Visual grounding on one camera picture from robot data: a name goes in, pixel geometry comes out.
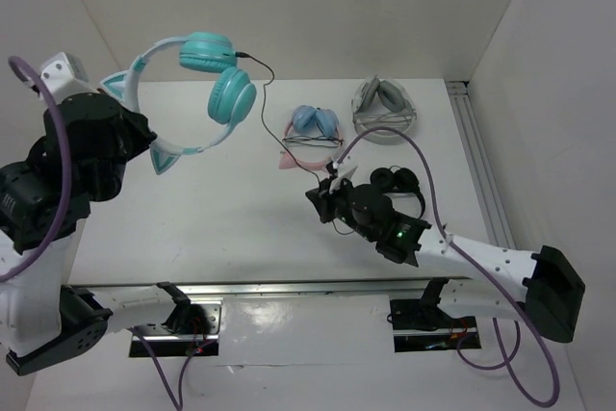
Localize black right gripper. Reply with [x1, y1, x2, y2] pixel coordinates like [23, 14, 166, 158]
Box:
[306, 171, 377, 242]

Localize teal cat-ear headphones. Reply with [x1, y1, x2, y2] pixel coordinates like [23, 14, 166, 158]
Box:
[100, 32, 257, 175]

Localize black teal-headphone cable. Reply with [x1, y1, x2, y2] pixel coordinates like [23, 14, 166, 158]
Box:
[234, 50, 355, 234]

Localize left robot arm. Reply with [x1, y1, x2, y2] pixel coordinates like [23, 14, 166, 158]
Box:
[1, 92, 191, 376]

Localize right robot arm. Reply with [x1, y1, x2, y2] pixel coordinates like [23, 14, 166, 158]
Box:
[305, 180, 585, 344]

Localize pink blue cat-ear headphones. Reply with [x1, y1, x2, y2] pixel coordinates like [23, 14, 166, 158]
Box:
[278, 105, 346, 172]

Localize black headphones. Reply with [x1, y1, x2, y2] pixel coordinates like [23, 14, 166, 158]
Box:
[370, 167, 426, 218]

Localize white grey headphones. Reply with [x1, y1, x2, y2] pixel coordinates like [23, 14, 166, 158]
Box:
[351, 75, 418, 145]

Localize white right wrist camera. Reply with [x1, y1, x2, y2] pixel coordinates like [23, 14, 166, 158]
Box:
[326, 161, 358, 193]

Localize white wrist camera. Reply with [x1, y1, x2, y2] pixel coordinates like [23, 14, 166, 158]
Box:
[326, 161, 358, 193]
[39, 52, 95, 104]

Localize black pink-headphone cable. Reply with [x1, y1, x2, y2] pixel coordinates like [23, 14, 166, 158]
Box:
[282, 135, 347, 150]

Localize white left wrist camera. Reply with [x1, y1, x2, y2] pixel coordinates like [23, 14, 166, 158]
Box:
[39, 52, 95, 104]

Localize white headphone cable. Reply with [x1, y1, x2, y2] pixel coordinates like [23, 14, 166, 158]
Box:
[353, 110, 418, 126]

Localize aluminium front rail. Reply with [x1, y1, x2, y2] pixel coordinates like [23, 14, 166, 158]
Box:
[86, 278, 482, 299]

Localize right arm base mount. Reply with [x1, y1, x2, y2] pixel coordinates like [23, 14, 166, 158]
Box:
[387, 277, 481, 353]

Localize aluminium side rail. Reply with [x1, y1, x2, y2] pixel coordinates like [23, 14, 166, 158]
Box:
[445, 81, 516, 248]

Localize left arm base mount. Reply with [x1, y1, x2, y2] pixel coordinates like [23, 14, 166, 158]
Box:
[136, 282, 222, 357]

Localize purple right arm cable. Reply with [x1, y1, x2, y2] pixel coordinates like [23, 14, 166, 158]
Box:
[334, 126, 562, 406]

